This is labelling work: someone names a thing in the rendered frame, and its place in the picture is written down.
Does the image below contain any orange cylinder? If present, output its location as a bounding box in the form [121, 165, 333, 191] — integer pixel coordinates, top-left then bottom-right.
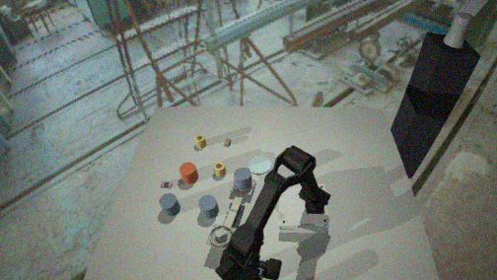
[179, 163, 198, 184]

